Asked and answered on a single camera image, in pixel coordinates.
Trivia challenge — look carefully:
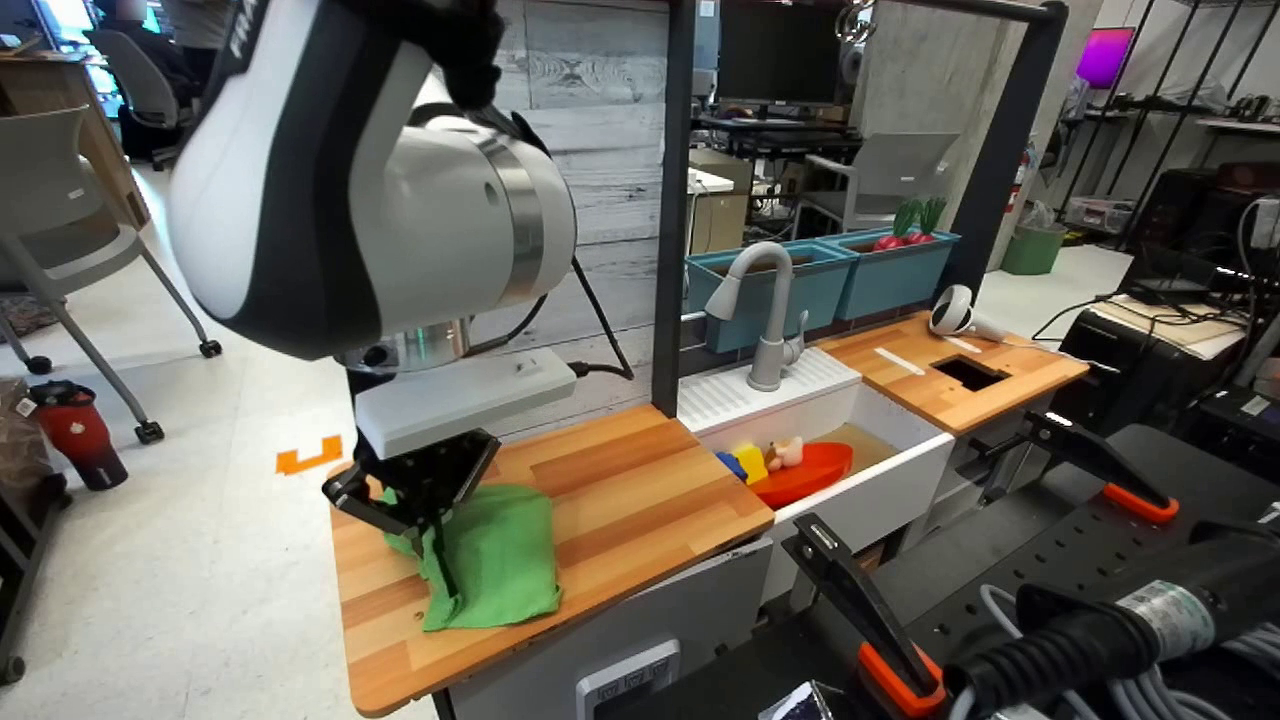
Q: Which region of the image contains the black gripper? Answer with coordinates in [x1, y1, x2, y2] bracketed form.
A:
[319, 349, 579, 600]

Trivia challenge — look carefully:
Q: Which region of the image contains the green cloth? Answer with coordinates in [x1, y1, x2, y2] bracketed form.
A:
[387, 484, 560, 632]

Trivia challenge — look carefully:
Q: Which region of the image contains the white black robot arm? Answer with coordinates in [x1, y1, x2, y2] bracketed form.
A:
[167, 0, 576, 363]

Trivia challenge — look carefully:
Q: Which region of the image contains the red black water bottle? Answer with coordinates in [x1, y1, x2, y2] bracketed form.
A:
[33, 381, 127, 492]

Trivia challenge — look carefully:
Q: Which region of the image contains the blue toy block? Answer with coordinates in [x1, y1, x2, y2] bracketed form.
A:
[718, 453, 743, 478]

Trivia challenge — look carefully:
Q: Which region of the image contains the yellow toy block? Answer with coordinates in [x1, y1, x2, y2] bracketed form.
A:
[736, 445, 769, 484]

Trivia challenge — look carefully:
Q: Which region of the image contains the pink toy figure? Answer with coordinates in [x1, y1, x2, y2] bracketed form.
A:
[772, 436, 804, 469]

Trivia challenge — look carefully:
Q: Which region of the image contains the grey sink faucet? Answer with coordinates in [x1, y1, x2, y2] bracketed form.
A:
[705, 240, 804, 393]

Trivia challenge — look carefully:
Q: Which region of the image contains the grey office chair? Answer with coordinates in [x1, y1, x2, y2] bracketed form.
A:
[0, 103, 221, 445]

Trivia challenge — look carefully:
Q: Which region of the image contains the white sink basin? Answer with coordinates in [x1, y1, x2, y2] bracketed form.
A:
[676, 349, 958, 606]

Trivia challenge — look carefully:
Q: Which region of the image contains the teal plastic bin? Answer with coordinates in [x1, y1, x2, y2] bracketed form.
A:
[823, 232, 961, 324]
[683, 240, 848, 354]

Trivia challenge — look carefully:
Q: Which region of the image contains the black orange clamp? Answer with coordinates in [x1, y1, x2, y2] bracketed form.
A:
[786, 513, 950, 720]
[1030, 412, 1180, 523]

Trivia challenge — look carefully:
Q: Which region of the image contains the white tape roll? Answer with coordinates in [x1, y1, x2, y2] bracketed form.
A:
[928, 283, 974, 334]

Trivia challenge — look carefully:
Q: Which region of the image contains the black vertical frame post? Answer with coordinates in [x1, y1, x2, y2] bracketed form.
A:
[654, 0, 698, 416]

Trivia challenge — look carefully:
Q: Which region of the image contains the coiled grey cable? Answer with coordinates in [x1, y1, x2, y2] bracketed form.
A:
[950, 580, 1280, 720]

